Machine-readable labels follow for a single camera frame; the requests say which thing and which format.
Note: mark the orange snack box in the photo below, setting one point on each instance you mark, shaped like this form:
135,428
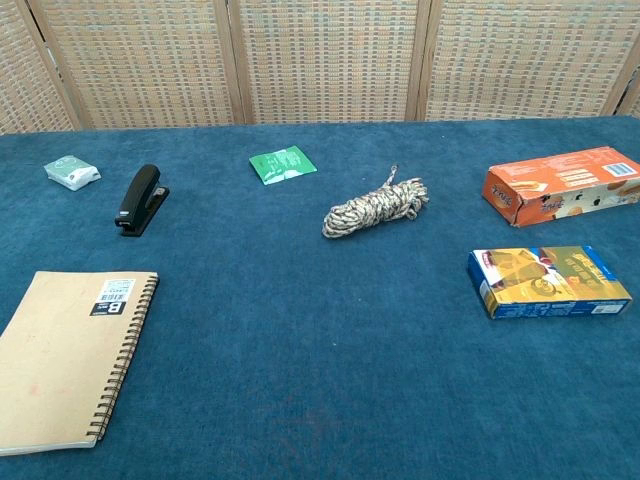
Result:
560,185

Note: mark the blue table cloth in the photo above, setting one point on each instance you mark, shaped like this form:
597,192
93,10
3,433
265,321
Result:
320,310

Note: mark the kraft spiral notebook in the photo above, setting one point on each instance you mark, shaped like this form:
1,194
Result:
65,355

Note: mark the black stapler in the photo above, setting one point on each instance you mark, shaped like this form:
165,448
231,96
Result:
139,199

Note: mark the woven folding screen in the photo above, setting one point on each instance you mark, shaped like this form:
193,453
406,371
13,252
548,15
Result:
320,60

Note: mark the green sachet packet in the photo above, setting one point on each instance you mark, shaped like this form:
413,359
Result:
282,164

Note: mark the white tissue packet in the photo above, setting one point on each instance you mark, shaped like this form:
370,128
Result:
71,172

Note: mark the blue yellow snack box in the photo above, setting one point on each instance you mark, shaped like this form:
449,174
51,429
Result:
545,282

